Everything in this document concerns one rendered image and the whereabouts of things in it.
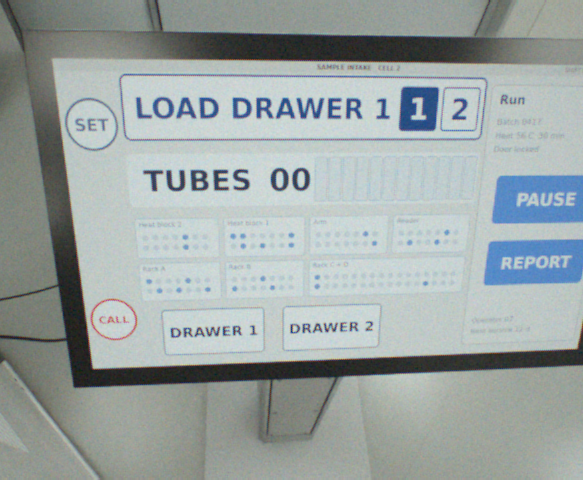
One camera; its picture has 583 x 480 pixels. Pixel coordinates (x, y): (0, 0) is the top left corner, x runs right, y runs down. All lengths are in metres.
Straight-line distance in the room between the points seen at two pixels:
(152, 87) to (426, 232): 0.26
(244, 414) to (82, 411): 0.47
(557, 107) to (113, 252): 0.40
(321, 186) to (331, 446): 1.08
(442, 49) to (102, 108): 0.28
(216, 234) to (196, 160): 0.07
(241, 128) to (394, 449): 1.22
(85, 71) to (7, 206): 1.63
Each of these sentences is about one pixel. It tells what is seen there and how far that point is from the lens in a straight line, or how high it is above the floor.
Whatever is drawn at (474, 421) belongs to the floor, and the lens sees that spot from 1.58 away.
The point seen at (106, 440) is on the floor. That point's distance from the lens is 1.49.
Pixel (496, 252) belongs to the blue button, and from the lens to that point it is 0.47.
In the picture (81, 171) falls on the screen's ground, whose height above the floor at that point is 1.12.
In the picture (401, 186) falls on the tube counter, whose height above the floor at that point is 1.11.
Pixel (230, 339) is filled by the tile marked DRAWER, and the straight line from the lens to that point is 0.44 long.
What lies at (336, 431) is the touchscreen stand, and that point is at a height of 0.04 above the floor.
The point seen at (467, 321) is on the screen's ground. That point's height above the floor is 1.00.
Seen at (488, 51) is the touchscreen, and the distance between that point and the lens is 0.44.
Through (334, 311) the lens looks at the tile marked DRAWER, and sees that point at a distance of 0.44.
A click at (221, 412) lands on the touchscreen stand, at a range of 1.41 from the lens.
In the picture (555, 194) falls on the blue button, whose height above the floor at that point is 1.10.
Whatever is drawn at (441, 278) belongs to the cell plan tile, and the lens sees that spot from 0.45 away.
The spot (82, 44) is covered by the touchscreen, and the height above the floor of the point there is 1.19.
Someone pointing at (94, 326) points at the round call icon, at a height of 1.01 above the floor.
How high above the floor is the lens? 1.40
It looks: 56 degrees down
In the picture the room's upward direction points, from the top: 6 degrees clockwise
